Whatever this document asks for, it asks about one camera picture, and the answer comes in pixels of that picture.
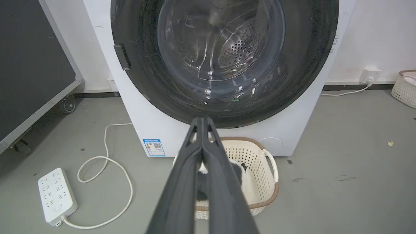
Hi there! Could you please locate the white wall plug adapter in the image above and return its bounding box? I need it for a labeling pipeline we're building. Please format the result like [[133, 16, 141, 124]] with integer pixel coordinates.
[[359, 67, 382, 85]]

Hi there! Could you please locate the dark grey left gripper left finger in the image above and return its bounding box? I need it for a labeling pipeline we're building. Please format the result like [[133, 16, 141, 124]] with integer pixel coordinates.
[[145, 117, 204, 234]]

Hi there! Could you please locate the white wall plug cable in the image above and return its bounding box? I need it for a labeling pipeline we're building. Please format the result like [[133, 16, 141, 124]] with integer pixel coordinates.
[[320, 84, 371, 97]]

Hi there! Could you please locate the white power strip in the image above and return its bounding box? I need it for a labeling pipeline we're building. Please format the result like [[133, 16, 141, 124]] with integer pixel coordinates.
[[38, 168, 78, 227]]

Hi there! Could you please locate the black and white clothing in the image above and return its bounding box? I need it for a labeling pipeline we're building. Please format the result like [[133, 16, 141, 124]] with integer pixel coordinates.
[[196, 159, 248, 201]]

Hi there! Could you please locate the cream perforated laundry basket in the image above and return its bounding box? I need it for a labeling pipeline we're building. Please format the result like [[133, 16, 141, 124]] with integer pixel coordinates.
[[172, 137, 280, 220]]

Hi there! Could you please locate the black panel on wheeled frame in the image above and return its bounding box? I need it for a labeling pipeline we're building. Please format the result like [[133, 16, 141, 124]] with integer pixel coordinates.
[[0, 0, 84, 155]]

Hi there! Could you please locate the white power strip cable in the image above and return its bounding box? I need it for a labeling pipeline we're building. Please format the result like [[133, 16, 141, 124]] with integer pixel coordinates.
[[62, 123, 134, 229]]

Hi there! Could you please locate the blue energy label sticker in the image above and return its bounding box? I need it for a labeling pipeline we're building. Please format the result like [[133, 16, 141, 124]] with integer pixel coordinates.
[[143, 139, 166, 157]]

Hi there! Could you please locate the round black washing machine door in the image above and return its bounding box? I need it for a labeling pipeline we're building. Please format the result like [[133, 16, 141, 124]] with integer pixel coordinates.
[[110, 0, 340, 129]]

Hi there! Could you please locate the white washing machine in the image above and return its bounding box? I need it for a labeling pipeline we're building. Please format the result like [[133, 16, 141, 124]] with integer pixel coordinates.
[[83, 0, 357, 158]]

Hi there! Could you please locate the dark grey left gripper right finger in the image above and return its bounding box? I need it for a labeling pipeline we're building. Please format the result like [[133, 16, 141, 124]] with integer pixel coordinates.
[[202, 117, 260, 234]]

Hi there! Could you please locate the white woven basket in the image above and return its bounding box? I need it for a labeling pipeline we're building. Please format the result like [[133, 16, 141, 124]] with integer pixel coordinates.
[[391, 70, 416, 109]]

